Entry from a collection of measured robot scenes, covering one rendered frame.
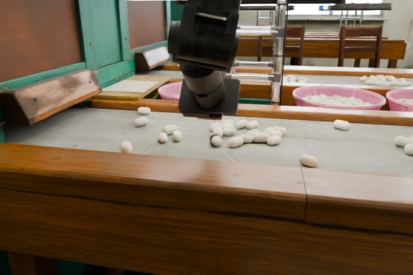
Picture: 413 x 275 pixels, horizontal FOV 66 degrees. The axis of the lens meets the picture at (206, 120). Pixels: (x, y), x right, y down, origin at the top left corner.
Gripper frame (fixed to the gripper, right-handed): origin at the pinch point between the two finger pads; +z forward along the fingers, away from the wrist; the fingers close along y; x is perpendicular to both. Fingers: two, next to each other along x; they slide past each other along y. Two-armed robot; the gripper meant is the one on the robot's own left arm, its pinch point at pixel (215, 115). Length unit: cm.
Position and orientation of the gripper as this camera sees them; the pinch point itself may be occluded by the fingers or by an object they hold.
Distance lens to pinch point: 63.0
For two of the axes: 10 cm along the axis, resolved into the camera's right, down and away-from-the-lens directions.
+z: 1.5, 3.8, 9.1
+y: -9.8, -0.6, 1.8
